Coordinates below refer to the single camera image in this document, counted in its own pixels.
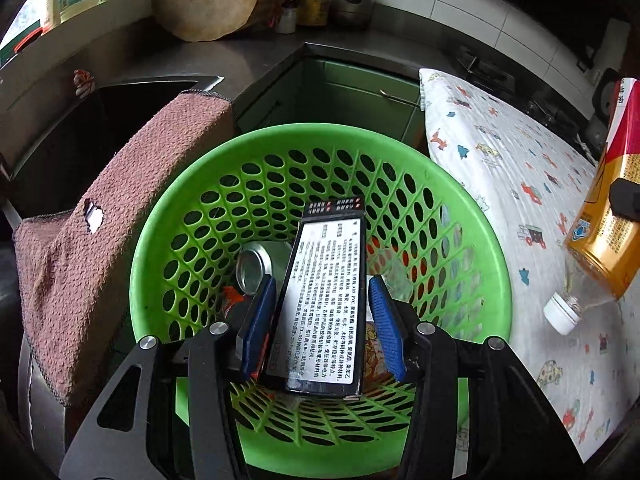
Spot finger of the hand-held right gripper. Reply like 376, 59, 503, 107
611, 177, 640, 221

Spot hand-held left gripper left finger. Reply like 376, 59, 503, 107
59, 275, 278, 480

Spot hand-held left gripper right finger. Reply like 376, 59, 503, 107
368, 275, 583, 480

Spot clear bottle with yellow label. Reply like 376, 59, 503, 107
544, 77, 640, 336

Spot black box with white label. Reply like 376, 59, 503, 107
260, 195, 369, 401

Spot green perforated plastic basket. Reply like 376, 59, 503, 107
129, 122, 513, 472

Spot beige printed wrapper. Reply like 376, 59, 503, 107
365, 320, 397, 379

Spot silver metal can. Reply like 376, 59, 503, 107
235, 241, 294, 296

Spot white printed cloth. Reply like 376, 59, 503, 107
419, 67, 640, 463

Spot pink terry towel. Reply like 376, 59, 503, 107
12, 89, 236, 406

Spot black gas stove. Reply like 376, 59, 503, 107
457, 45, 601, 157

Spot stainless steel basin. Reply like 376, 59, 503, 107
17, 340, 69, 467

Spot stainless steel sink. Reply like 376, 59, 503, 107
0, 76, 226, 217

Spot red and white scrubber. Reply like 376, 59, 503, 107
73, 69, 97, 98

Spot small white jar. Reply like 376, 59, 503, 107
277, 5, 299, 35

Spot round wooden chopping block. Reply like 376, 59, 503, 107
151, 0, 286, 42

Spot red lidded container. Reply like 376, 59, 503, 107
14, 29, 44, 54

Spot metal cabinet handle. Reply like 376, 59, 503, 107
380, 89, 422, 107

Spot steel pot with black handle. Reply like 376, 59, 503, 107
327, 0, 400, 30

